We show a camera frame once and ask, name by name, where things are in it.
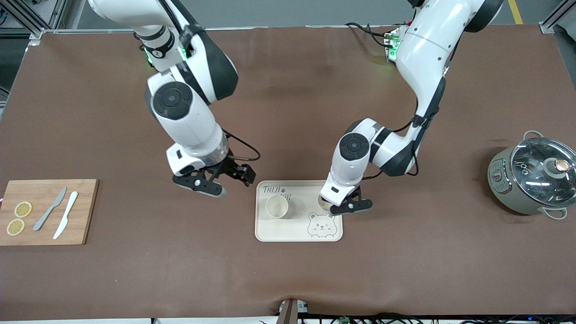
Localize black base cables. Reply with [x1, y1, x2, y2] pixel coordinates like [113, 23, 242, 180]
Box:
[346, 22, 396, 46]

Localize glass pot lid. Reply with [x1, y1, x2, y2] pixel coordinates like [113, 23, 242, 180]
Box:
[510, 137, 576, 196]

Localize white plastic knife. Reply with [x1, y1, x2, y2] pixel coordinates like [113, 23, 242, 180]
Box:
[53, 191, 79, 240]

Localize brown table mat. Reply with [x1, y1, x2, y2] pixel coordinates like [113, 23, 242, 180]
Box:
[0, 25, 576, 321]

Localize bamboo cutting board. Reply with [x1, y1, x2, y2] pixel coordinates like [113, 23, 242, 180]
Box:
[0, 179, 99, 246]

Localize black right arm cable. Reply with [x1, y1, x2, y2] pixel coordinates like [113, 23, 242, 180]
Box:
[222, 130, 261, 162]

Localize grey-green electric pot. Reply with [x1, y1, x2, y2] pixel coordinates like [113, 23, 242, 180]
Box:
[487, 130, 576, 220]

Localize metal camera mount clamp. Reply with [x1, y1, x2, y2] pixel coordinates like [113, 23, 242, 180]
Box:
[278, 298, 309, 324]

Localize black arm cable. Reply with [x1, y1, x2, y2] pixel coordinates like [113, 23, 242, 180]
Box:
[222, 130, 261, 162]
[362, 40, 456, 180]

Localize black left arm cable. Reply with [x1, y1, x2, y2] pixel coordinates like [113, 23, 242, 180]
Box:
[362, 40, 456, 180]

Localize cream bear print tray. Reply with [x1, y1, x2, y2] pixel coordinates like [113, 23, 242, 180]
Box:
[255, 180, 343, 243]

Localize white IKEA cup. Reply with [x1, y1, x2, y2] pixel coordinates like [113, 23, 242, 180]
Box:
[265, 195, 289, 220]
[318, 193, 337, 213]

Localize grey plastic knife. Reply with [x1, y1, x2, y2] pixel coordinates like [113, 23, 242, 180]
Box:
[32, 187, 68, 232]

